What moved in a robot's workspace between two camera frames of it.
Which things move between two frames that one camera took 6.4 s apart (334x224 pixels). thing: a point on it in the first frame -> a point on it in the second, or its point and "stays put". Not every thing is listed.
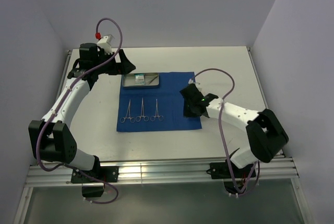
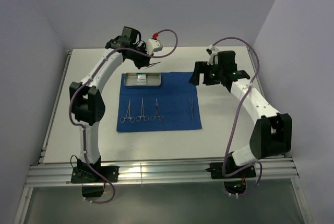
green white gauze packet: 139,79 stays put
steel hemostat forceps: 146,118 stays put
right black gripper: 192,101 -> 205,73
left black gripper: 119,63 -> 142,60
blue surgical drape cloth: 145,109 stays put
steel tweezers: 153,80 -> 152,64
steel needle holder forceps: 132,119 stays put
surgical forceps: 160,117 stays put
